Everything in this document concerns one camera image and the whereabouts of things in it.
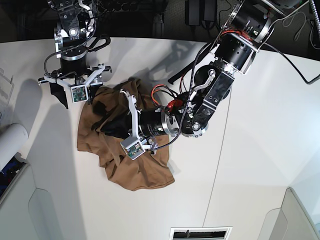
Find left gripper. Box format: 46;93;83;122
100;89;179;150

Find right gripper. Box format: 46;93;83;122
38;51;112;109

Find brown t-shirt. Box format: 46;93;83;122
77;78;175;191

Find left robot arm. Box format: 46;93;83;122
101;0;287;151

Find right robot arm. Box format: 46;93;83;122
38;0;112;108

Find clear plastic container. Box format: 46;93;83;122
0;68;15;127

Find white cylinder roll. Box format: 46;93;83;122
0;123;29;171

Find black power adapter left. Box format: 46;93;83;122
185;0;200;26

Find black power adapter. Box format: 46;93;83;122
203;0;218;22
185;0;200;26

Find black power adapter right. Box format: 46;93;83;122
203;0;218;22

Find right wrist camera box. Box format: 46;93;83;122
70;84;89;103

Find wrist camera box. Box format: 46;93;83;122
70;84;89;103
120;136;146;160

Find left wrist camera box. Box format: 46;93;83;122
120;136;146;160

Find aluminium frame post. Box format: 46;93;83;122
152;10;166;39

